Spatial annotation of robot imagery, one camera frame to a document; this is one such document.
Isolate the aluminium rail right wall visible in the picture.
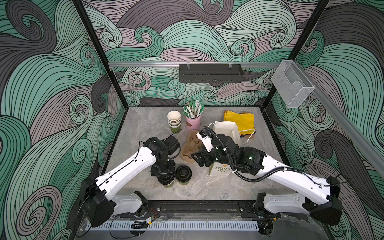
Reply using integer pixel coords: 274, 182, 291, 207
298, 64, 384, 177

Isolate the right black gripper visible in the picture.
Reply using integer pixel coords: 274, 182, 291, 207
190, 142, 238, 167

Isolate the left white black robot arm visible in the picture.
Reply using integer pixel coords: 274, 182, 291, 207
79, 136, 181, 228

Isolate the clear acrylic wall holder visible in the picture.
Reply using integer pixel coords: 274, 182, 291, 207
272, 60, 315, 109

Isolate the green paper coffee cup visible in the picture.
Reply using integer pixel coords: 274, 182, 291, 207
178, 180, 190, 186

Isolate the aluminium rail wall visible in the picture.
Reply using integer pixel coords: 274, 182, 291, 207
298, 64, 384, 177
108, 61, 280, 69

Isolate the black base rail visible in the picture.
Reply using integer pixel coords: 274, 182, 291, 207
80, 199, 319, 220

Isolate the yellow napkin stack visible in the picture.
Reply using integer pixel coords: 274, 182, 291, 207
224, 111, 255, 135

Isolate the aluminium rail back wall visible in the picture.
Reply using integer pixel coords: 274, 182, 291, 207
108, 61, 280, 69

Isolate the brown pulp cup carrier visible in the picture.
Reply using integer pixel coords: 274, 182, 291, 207
180, 130, 203, 163

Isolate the stack of green paper cups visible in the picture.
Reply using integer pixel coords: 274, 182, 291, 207
167, 111, 182, 133

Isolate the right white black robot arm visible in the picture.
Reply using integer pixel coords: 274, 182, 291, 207
191, 127, 343, 226

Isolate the pink cup holder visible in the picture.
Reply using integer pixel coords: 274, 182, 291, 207
186, 116, 201, 131

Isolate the white paper takeout bag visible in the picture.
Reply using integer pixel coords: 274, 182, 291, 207
209, 121, 255, 178

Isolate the black wall-mounted tray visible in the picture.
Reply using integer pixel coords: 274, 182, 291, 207
179, 65, 244, 84

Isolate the white slotted cable duct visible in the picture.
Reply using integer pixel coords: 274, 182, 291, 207
91, 220, 259, 231

